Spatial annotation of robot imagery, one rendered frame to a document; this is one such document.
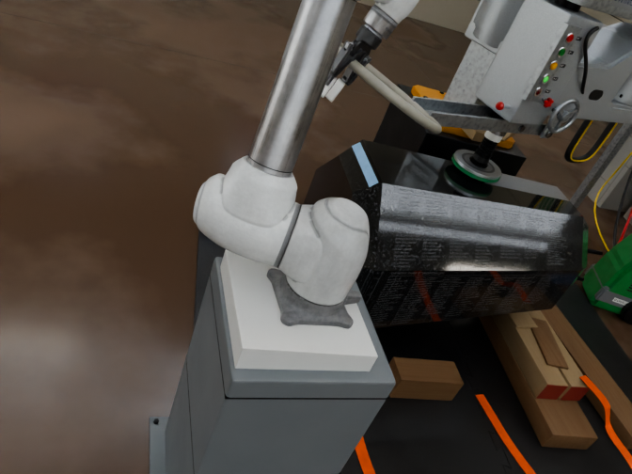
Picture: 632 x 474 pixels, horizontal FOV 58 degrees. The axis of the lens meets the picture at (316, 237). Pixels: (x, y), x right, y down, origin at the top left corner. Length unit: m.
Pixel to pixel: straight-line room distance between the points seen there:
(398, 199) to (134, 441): 1.24
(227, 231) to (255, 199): 0.09
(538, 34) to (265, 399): 1.60
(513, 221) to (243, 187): 1.48
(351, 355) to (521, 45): 1.43
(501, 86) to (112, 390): 1.81
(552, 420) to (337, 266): 1.70
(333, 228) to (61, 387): 1.29
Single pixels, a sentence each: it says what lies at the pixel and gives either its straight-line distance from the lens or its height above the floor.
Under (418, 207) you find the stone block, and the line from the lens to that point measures 2.18.
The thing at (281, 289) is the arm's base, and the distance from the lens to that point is 1.34.
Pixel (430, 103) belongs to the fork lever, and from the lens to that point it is 2.21.
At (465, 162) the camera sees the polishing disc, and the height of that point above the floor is 0.86.
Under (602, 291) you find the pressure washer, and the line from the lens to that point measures 3.82.
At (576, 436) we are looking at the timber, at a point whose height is 0.10.
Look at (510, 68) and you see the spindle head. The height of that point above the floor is 1.27.
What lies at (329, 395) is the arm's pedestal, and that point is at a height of 0.75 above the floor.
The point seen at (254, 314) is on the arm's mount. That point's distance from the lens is 1.28.
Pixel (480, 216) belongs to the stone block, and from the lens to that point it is 2.34.
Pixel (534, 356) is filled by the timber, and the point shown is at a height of 0.21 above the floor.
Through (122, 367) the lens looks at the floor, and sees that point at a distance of 2.24.
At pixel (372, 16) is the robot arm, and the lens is 1.73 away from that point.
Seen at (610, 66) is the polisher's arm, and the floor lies 1.38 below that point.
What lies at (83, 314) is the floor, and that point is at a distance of 2.40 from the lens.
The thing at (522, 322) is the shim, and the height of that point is 0.22.
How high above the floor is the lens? 1.75
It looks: 34 degrees down
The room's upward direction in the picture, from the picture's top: 22 degrees clockwise
